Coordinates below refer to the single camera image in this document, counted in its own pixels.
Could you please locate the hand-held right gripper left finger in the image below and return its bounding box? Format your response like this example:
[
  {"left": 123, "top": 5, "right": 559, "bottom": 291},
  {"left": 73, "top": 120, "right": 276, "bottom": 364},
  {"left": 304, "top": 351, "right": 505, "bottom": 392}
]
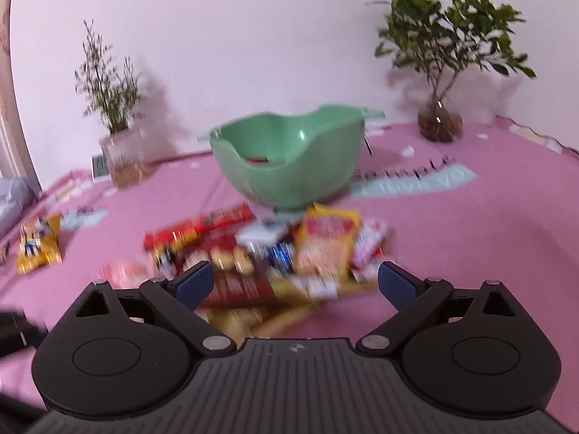
[{"left": 59, "top": 261, "right": 237, "bottom": 357}]

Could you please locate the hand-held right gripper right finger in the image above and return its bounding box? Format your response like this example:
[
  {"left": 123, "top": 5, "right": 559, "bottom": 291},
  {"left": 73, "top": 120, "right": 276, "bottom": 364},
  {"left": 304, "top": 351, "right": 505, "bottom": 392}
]
[{"left": 357, "top": 261, "right": 530, "bottom": 354}]

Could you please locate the yellow red label snack packet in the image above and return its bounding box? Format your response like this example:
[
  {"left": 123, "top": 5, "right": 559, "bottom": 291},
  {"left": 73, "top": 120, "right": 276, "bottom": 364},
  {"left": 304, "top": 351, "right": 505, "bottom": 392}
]
[{"left": 292, "top": 203, "right": 363, "bottom": 281}]

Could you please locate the small blue snack packet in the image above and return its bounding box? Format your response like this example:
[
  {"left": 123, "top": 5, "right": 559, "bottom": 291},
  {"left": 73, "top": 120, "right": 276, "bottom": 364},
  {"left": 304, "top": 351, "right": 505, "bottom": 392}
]
[{"left": 269, "top": 243, "right": 297, "bottom": 274}]

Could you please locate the green plastic bowl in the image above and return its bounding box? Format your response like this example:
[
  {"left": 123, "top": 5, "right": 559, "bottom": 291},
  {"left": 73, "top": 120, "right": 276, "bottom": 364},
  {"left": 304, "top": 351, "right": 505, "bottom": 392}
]
[{"left": 198, "top": 105, "right": 386, "bottom": 212}]

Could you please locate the dark red biscuit packet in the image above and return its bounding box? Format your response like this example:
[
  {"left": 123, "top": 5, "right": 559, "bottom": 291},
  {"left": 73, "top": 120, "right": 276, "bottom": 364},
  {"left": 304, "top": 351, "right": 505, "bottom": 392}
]
[{"left": 181, "top": 235, "right": 281, "bottom": 308}]

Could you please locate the long red snack packet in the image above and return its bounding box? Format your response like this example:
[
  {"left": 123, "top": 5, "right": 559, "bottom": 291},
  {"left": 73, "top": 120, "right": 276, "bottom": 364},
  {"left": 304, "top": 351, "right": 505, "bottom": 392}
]
[{"left": 144, "top": 203, "right": 253, "bottom": 251}]

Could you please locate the pink white snack packet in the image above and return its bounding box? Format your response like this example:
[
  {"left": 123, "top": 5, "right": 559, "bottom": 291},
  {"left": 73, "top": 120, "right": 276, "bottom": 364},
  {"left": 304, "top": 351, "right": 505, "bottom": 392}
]
[{"left": 350, "top": 217, "right": 395, "bottom": 283}]

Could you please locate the pale pink snack packet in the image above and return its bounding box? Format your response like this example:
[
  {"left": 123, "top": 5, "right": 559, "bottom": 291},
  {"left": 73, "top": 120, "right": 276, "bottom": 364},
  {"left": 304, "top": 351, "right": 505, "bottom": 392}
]
[{"left": 100, "top": 259, "right": 152, "bottom": 289}]

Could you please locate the pink printed tablecloth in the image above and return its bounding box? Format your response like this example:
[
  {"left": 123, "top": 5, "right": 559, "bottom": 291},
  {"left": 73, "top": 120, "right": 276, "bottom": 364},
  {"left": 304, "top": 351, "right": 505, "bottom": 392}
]
[{"left": 0, "top": 115, "right": 579, "bottom": 417}]

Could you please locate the long white blue snack packet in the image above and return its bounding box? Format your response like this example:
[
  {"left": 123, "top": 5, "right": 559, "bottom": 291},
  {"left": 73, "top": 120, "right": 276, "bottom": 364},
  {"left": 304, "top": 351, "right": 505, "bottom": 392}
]
[{"left": 237, "top": 221, "right": 290, "bottom": 247}]

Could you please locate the tan snack packet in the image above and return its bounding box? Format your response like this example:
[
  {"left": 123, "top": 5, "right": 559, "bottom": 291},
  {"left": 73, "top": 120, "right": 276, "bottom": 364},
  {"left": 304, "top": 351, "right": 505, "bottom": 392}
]
[{"left": 212, "top": 301, "right": 324, "bottom": 341}]

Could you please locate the yellow puffed snack packet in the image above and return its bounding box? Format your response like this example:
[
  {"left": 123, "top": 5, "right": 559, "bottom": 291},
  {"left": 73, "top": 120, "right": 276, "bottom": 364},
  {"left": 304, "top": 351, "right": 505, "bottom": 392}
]
[{"left": 17, "top": 214, "right": 63, "bottom": 276}]

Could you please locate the grey cloth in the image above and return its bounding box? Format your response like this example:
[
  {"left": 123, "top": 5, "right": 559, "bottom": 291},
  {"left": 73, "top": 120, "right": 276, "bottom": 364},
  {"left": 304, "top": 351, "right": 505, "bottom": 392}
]
[{"left": 0, "top": 176, "right": 41, "bottom": 236}]

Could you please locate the thin plant in clear pot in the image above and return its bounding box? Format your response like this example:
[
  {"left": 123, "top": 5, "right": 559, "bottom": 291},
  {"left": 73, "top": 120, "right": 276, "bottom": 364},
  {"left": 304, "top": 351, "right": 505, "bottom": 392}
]
[{"left": 75, "top": 20, "right": 152, "bottom": 189}]

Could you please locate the white digital clock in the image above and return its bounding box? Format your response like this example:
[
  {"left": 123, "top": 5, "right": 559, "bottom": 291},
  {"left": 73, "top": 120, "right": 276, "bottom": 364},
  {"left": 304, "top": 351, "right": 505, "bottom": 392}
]
[{"left": 92, "top": 154, "right": 111, "bottom": 182}]

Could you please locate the leafy plant in glass vase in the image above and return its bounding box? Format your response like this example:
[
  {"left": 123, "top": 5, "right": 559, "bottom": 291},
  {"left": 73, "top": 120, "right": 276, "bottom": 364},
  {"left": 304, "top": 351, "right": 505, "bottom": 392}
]
[{"left": 365, "top": 0, "right": 537, "bottom": 143}]

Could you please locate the light curtain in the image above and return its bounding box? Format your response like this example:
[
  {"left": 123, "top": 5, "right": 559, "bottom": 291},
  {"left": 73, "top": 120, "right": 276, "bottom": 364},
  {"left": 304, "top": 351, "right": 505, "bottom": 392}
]
[{"left": 0, "top": 0, "right": 41, "bottom": 182}]

